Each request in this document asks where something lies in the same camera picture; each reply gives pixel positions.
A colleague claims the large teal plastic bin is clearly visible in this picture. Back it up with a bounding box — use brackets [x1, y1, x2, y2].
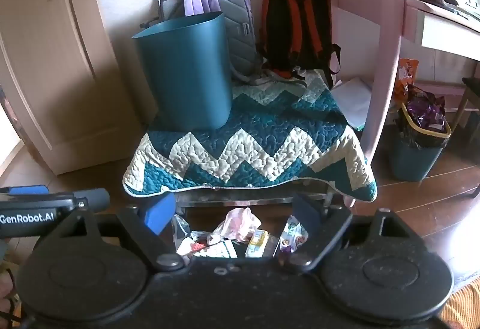
[131, 11, 233, 130]

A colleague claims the black orange backpack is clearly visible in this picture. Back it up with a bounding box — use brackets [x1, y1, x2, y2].
[257, 0, 342, 88]

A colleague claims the teal white zigzag quilt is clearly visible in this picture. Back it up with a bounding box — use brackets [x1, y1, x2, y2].
[123, 68, 379, 202]

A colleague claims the pink desk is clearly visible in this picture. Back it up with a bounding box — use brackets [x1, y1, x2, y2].
[325, 0, 480, 208]

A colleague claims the wooden chair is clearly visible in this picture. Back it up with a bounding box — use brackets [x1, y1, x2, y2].
[458, 77, 480, 127]

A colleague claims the clear plastic wrapper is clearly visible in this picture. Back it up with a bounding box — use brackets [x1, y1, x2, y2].
[172, 214, 193, 255]

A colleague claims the wooden wardrobe door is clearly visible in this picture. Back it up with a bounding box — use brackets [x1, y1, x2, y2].
[0, 0, 133, 176]

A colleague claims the pink plastic bag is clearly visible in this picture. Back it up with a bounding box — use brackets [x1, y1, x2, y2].
[213, 207, 262, 243]

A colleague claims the yellow juice carton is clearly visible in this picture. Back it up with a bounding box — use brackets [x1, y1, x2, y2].
[245, 229, 280, 258]

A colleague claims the small teal lined bin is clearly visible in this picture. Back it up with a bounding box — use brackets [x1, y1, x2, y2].
[388, 102, 453, 182]

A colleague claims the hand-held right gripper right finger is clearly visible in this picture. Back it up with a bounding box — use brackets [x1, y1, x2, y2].
[277, 192, 413, 273]

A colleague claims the white paper sheet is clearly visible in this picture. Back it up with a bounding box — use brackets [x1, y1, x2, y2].
[332, 77, 373, 131]

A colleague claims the purple grey backpack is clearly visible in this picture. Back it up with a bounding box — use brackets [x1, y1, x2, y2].
[140, 0, 265, 86]

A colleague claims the orange snack bag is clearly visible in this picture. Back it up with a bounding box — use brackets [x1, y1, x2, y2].
[396, 59, 419, 101]

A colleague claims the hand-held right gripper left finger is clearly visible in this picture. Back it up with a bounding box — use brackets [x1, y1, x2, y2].
[56, 194, 185, 272]

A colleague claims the orange rug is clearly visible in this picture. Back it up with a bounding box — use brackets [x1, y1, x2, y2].
[439, 279, 480, 329]

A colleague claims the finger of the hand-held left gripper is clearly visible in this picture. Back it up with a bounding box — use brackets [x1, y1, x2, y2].
[74, 188, 111, 213]
[7, 184, 50, 197]

